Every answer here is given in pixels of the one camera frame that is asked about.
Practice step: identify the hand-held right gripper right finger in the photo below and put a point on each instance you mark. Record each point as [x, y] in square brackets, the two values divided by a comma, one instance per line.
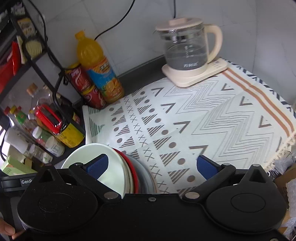
[205, 166]

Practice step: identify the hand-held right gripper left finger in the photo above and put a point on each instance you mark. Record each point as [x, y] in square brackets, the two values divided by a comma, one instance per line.
[97, 165]

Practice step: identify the pale green bowl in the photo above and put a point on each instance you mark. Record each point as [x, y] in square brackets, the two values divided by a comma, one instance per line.
[77, 153]

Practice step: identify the white bowl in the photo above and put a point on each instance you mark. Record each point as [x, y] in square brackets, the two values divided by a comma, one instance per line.
[128, 178]

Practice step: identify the red rimmed plate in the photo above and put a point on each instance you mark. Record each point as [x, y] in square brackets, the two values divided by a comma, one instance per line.
[136, 178]

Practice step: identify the person's left hand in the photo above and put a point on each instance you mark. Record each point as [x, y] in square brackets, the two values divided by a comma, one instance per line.
[7, 229]

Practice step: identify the green carton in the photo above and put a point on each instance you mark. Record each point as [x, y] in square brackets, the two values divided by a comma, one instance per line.
[16, 165]

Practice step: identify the white cap seasoning jar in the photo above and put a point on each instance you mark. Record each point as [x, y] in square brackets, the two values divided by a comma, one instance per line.
[52, 144]
[40, 154]

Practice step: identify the dark yellow label sauce bottle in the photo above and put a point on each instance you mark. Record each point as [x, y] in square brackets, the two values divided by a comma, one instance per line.
[69, 134]

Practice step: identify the white plastic bottle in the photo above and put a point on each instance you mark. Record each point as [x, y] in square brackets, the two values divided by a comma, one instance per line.
[15, 140]

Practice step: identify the patterned tablecloth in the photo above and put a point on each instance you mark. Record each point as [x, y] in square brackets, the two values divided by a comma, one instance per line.
[208, 120]

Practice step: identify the red lid clear bottle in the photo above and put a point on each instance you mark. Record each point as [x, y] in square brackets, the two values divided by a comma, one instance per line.
[49, 118]

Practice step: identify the clear plastic bag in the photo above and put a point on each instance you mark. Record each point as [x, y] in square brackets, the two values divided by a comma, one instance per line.
[283, 165]

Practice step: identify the red cola cans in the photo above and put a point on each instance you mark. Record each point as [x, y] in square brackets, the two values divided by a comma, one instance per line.
[86, 88]

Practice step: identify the cardboard box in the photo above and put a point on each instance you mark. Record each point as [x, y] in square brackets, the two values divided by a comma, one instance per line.
[284, 185]

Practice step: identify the cream kettle base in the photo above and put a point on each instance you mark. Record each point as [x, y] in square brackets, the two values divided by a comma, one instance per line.
[185, 78]

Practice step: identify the orange juice bottle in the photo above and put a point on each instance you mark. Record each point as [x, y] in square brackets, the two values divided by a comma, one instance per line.
[101, 74]

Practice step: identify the cork stopper clear bottle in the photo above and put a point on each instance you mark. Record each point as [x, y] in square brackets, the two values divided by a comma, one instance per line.
[32, 91]

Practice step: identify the black metal rack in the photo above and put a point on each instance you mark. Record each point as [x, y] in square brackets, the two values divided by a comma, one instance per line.
[41, 69]

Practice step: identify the red packet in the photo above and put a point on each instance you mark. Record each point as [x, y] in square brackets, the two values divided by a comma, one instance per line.
[10, 67]

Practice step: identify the glass electric kettle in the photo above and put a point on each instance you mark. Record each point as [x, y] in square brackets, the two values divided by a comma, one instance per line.
[187, 44]

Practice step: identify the yellow green sponge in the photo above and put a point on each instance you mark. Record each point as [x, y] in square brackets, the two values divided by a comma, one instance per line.
[33, 48]

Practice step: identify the small yellow box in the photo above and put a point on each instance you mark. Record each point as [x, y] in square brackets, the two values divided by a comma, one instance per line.
[27, 27]

